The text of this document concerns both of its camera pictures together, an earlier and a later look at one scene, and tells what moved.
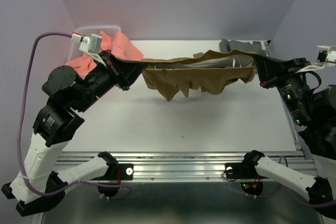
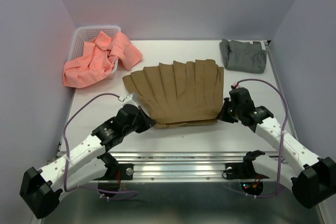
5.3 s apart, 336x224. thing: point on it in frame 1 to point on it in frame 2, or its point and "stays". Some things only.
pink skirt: [120, 45] stays
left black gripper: [130, 70] to [148, 121]
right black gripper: [270, 68] to [223, 116]
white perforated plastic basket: [74, 52] stays
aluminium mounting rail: [185, 167] stays
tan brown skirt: [166, 80] to [179, 93]
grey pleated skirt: [240, 60] stays
